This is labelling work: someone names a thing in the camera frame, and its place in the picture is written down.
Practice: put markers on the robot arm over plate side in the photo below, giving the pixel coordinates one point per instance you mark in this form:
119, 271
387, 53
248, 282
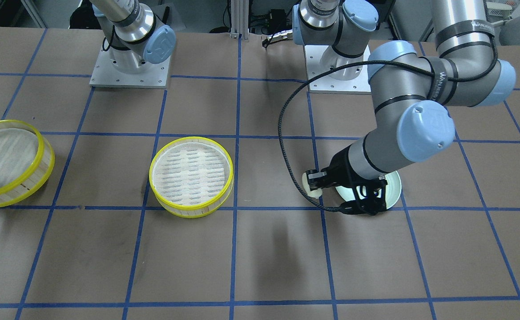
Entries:
410, 95

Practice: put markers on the yellow rimmed steamer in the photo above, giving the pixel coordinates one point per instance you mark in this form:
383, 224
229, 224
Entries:
192, 176
26, 161

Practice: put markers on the robot base plate steamer side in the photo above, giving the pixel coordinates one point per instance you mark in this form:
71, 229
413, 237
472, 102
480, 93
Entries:
126, 69

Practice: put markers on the robot arm over steamer side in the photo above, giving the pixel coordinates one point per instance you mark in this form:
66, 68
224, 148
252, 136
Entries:
136, 26

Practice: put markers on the robot base plate plate side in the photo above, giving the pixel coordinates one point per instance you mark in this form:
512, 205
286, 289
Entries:
352, 80

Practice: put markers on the white bun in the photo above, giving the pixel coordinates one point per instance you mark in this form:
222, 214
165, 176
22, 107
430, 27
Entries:
310, 190

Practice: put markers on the light green plate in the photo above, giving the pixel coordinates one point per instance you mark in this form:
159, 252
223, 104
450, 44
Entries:
373, 197

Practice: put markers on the black gripper plate side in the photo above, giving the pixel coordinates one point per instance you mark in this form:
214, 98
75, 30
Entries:
340, 167

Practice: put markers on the aluminium profile post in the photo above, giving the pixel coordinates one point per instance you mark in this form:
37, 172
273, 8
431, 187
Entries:
239, 19

